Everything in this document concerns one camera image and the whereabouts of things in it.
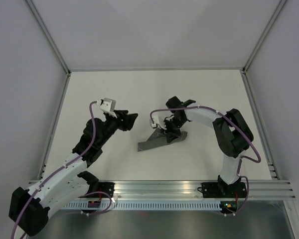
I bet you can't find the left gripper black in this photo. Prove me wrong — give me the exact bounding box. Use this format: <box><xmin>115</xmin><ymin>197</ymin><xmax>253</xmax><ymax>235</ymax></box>
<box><xmin>98</xmin><ymin>110</ymin><xmax>139</xmax><ymax>147</ymax></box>

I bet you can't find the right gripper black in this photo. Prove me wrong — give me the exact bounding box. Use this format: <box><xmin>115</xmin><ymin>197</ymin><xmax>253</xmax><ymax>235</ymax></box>
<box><xmin>160</xmin><ymin>116</ymin><xmax>186</xmax><ymax>142</ymax></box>

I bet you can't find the grey cloth napkin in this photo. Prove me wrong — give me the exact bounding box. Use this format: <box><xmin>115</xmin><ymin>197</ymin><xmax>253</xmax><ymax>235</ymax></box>
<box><xmin>137</xmin><ymin>128</ymin><xmax>188</xmax><ymax>152</ymax></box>

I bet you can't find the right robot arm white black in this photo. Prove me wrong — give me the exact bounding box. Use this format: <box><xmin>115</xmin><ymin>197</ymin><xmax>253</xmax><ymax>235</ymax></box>
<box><xmin>164</xmin><ymin>96</ymin><xmax>254</xmax><ymax>198</ymax></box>

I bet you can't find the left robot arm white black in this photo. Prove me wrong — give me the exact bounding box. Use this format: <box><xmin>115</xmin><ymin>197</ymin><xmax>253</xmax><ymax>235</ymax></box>
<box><xmin>8</xmin><ymin>110</ymin><xmax>138</xmax><ymax>237</ymax></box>

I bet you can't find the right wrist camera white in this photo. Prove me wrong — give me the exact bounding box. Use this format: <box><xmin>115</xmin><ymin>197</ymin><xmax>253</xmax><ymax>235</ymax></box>
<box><xmin>150</xmin><ymin>116</ymin><xmax>166</xmax><ymax>129</ymax></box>

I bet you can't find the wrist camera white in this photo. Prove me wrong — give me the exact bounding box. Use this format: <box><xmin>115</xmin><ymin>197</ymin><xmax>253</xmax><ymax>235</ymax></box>
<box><xmin>150</xmin><ymin>116</ymin><xmax>166</xmax><ymax>129</ymax></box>
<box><xmin>100</xmin><ymin>98</ymin><xmax>117</xmax><ymax>118</ymax></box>

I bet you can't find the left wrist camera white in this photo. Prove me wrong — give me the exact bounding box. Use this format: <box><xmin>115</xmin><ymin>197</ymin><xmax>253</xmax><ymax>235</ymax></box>
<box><xmin>100</xmin><ymin>98</ymin><xmax>117</xmax><ymax>118</ymax></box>

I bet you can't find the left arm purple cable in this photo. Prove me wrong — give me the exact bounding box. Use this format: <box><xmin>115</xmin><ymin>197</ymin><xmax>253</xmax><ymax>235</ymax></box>
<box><xmin>11</xmin><ymin>101</ymin><xmax>103</xmax><ymax>239</ymax></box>

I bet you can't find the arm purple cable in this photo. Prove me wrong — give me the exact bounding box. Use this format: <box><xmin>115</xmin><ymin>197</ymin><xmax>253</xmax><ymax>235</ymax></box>
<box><xmin>11</xmin><ymin>101</ymin><xmax>103</xmax><ymax>239</ymax></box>
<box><xmin>149</xmin><ymin>106</ymin><xmax>262</xmax><ymax>180</ymax></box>

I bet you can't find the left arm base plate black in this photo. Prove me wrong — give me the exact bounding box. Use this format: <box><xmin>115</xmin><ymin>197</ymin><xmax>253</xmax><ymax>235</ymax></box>
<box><xmin>97</xmin><ymin>182</ymin><xmax>115</xmax><ymax>198</ymax></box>

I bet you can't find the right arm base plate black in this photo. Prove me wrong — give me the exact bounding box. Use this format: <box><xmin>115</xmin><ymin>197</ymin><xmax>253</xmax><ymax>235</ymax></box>
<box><xmin>201</xmin><ymin>182</ymin><xmax>247</xmax><ymax>199</ymax></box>

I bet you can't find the white slotted cable duct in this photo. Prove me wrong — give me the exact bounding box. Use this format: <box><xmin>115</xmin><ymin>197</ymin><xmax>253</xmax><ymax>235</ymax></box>
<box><xmin>62</xmin><ymin>200</ymin><xmax>221</xmax><ymax>211</ymax></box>

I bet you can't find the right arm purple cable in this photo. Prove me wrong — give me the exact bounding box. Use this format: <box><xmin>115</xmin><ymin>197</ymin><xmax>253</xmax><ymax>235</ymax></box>
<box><xmin>149</xmin><ymin>106</ymin><xmax>262</xmax><ymax>180</ymax></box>

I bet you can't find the right aluminium frame post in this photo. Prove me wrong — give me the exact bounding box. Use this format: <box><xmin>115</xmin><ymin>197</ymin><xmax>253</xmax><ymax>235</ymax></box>
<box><xmin>242</xmin><ymin>0</ymin><xmax>289</xmax><ymax>73</ymax></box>

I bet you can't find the aluminium frame post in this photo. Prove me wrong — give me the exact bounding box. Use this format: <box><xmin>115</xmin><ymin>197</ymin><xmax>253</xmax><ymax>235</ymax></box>
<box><xmin>24</xmin><ymin>0</ymin><xmax>71</xmax><ymax>76</ymax></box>
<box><xmin>242</xmin><ymin>0</ymin><xmax>289</xmax><ymax>73</ymax></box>

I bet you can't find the aluminium rail front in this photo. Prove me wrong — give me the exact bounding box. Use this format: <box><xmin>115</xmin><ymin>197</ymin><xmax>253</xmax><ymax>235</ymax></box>
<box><xmin>27</xmin><ymin>179</ymin><xmax>296</xmax><ymax>200</ymax></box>

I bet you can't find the left aluminium frame post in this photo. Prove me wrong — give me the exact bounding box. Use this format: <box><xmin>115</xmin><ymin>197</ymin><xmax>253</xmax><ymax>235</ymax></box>
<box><xmin>24</xmin><ymin>0</ymin><xmax>71</xmax><ymax>76</ymax></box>

